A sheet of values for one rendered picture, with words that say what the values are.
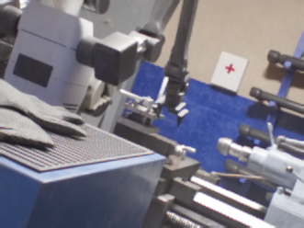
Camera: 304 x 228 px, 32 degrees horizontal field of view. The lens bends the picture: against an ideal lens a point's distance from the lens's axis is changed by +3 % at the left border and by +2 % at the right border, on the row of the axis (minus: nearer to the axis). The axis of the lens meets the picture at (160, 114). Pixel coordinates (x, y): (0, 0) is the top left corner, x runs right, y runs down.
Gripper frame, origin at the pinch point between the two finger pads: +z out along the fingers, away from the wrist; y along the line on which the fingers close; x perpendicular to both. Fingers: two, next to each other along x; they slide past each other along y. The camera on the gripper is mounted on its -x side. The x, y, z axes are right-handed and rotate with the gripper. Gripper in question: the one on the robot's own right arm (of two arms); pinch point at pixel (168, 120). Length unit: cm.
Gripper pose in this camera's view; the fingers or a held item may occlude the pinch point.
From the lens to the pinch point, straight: 216.8
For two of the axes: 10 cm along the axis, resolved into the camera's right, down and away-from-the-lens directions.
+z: -1.1, 8.3, 5.4
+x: -4.9, 4.3, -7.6
